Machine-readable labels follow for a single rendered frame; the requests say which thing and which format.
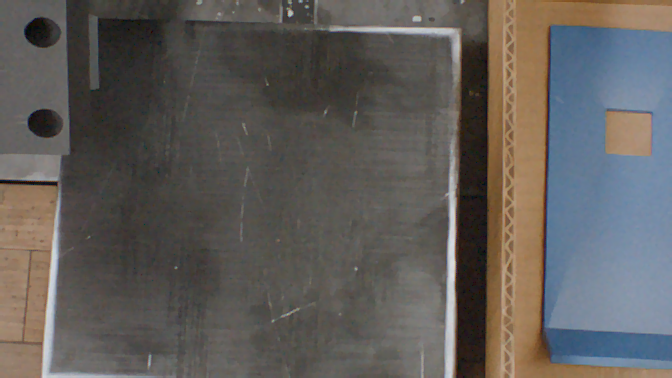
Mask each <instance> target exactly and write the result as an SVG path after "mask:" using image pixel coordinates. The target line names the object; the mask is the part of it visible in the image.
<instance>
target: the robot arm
mask: <svg viewBox="0 0 672 378"><path fill-rule="evenodd" d="M98 88H99V76H98V38H97V17H96V16H93V15H90V13H89V0H0V154H33V155H70V154H71V153H72V151H73V150H75V149H76V148H77V145H78V144H79V143H80V142H81V140H82V139H83V138H84V136H85V135H86V134H87V133H88V130H89V129H90V128H91V119H92V107H90V105H91V90H94V89H98Z"/></svg>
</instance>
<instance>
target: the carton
mask: <svg viewBox="0 0 672 378"><path fill-rule="evenodd" d="M551 25H572V26H591V27H610V29H630V30H649V31H669V32H672V0H488V17H487V72H488V123H487V229H486V267H485V335H484V378H672V369H656V368H642V369H639V367H637V368H622V367H606V366H589V365H572V364H555V363H551V361H550V358H549V353H548V350H547V346H546V343H545V340H543V309H544V266H545V223H546V181H547V139H548V96H549V54H550V28H551ZM605 153H606V154H620V155H638V156H652V152H651V115H650V114H640V113H626V112H621V111H606V122H605Z"/></svg>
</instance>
